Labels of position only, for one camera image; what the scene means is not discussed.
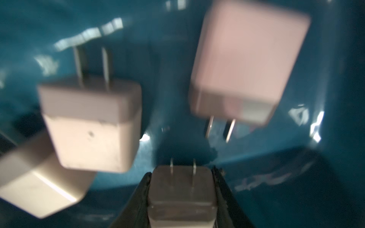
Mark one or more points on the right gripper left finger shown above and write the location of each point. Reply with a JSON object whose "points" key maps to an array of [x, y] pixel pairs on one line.
{"points": [[134, 214]]}

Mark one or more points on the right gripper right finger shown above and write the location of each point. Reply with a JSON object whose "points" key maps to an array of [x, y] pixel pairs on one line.
{"points": [[229, 212]]}

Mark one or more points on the pink plug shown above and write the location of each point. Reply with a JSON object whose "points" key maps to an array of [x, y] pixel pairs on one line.
{"points": [[245, 56], [33, 179], [94, 121], [182, 197]]}

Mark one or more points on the dark teal plastic tray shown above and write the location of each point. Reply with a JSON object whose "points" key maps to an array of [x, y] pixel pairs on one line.
{"points": [[305, 169]]}

